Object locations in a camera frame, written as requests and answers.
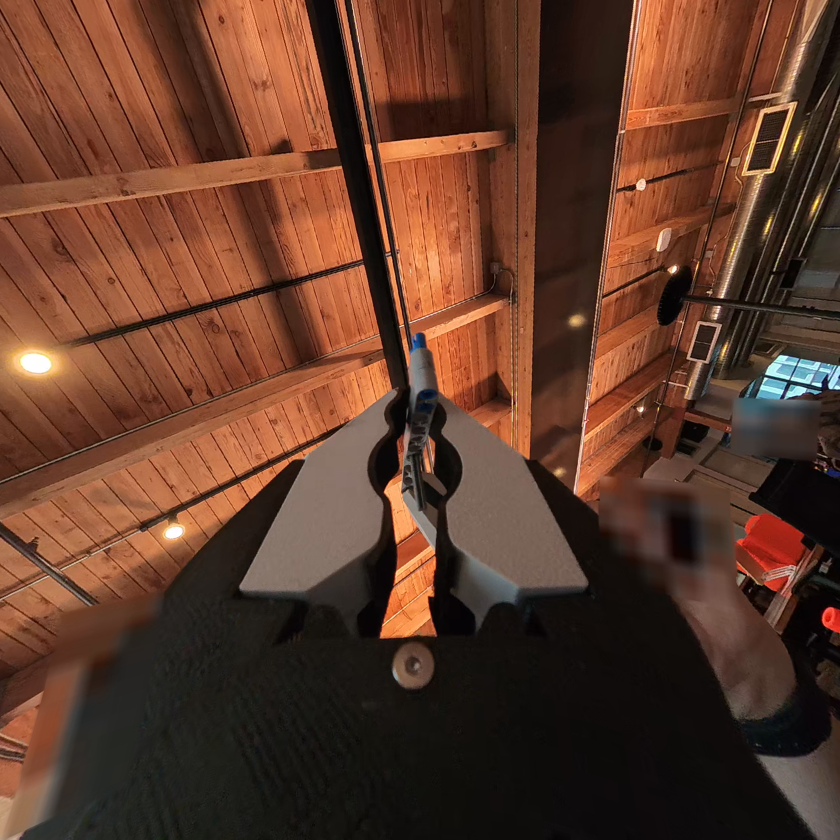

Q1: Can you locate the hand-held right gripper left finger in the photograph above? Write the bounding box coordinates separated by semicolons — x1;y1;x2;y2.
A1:
238;387;408;635

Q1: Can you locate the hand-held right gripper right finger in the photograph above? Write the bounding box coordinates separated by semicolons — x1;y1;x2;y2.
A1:
425;392;589;635

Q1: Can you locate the grey beam with black pin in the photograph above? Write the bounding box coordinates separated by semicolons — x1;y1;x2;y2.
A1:
402;471;448;555

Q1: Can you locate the grey beam with blue pins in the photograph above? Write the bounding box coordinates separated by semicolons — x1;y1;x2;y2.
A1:
402;331;439;513

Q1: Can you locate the person's left forearm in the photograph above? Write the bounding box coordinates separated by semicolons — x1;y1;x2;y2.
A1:
672;567;834;759

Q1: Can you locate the orange plastic object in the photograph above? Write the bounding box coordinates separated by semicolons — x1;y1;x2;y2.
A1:
734;512;809;573

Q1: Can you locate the white ceiling air vent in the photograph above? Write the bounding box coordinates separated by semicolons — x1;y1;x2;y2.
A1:
740;99;799;177
684;319;724;364

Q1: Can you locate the black floor lamp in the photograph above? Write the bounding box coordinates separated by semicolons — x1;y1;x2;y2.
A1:
655;264;840;328

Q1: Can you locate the glass window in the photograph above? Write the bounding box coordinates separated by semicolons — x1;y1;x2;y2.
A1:
760;355;840;403

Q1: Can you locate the black ceiling panel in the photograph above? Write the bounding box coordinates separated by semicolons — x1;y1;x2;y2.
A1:
521;0;641;490

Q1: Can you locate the silver ventilation duct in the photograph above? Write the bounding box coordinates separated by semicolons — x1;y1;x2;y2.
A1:
682;0;840;388

